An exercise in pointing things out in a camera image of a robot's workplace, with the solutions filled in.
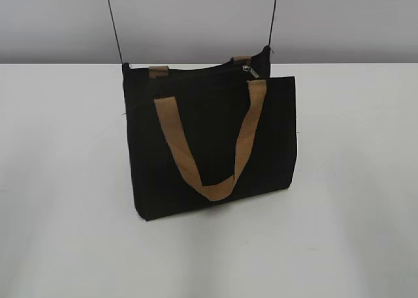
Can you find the black canvas tote bag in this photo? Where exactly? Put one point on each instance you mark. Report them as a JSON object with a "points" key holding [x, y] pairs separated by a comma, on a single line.
{"points": [[212, 105]]}

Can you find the tan bag handle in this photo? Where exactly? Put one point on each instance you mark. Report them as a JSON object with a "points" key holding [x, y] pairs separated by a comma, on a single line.
{"points": [[164, 71], [171, 126]]}

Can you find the tan front bag handle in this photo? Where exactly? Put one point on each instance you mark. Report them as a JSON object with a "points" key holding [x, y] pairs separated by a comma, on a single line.
{"points": [[171, 126]]}

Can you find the tan rear bag handle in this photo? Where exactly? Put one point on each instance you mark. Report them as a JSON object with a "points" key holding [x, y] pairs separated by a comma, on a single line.
{"points": [[164, 71]]}

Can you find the silver zipper pull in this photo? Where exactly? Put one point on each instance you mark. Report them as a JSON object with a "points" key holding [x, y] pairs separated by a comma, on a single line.
{"points": [[250, 70]]}

